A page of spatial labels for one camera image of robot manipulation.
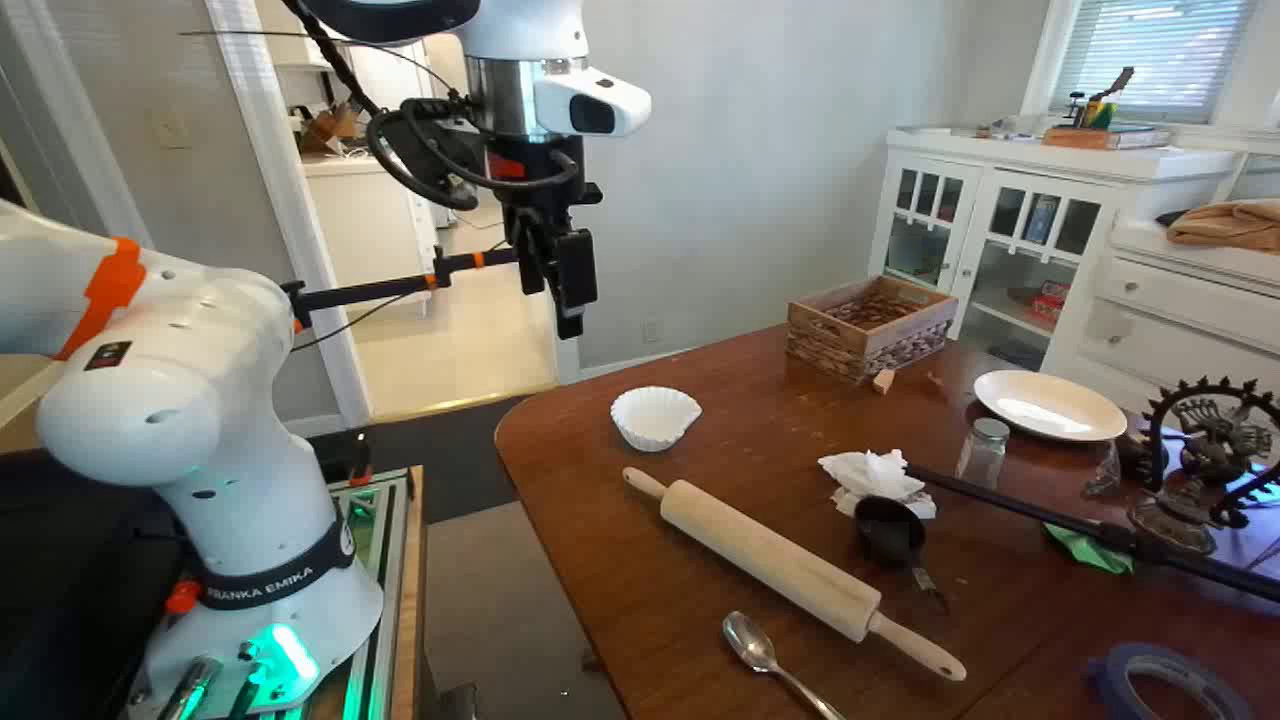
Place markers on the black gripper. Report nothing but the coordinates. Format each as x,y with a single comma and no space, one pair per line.
544,175

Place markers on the metal spoon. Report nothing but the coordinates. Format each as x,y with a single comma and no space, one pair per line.
749,643

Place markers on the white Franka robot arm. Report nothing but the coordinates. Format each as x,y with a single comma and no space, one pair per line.
174,387

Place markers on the small black pot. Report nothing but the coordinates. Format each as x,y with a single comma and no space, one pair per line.
889,529

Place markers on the white paper coffee filter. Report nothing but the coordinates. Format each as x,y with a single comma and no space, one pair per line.
655,421

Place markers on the white kitchen counter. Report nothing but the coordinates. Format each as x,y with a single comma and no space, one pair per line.
365,212

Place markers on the wicker basket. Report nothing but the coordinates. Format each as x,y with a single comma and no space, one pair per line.
864,332

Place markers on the wooden rolling pin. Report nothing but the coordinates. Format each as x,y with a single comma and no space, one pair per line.
785,562

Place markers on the crumpled white tissue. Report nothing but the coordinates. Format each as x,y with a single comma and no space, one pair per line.
872,472

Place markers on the white glass-door cabinet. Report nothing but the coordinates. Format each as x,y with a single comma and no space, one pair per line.
986,202

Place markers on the glass shaker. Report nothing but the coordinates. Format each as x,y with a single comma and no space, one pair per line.
986,445

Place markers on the orange flat box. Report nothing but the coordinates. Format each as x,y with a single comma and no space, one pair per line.
1104,138

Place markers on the black tripod rod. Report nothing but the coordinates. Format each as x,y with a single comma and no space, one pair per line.
1066,526

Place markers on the black equipment box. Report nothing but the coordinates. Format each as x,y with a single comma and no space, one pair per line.
67,572

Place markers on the green paper piece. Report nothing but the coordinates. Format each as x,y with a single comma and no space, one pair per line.
1086,551

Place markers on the white dresser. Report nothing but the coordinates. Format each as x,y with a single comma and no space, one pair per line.
1173,314

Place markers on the window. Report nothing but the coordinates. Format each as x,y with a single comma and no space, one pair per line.
1163,52

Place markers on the blue tape roll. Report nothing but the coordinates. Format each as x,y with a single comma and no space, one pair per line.
1112,675

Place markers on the black camera boom rod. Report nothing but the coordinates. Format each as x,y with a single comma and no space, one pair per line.
373,289

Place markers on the white wall switch plate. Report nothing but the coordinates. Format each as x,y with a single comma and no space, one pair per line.
168,128

